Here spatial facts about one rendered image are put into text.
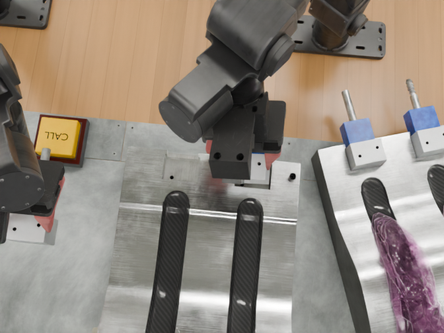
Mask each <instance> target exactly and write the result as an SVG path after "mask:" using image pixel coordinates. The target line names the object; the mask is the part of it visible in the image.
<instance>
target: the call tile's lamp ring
mask: <svg viewBox="0 0 444 333"><path fill-rule="evenodd" d="M42 117H46V118H59V119H66V120H77V121H78V122H82V126H81V133H80V138H79V144H78V149H77V156H76V160H73V159H60V158H53V157H50V161H59V162H62V163H69V164H76V165H79V163H80V158H81V151H82V147H83V140H84V136H85V128H86V124H87V119H82V118H70V117H63V116H51V115H43V114H40V117H39V121H38V127H37V131H36V138H35V142H34V150H35V149H36V143H37V139H38V133H39V129H40V123H41V119H42Z"/></svg>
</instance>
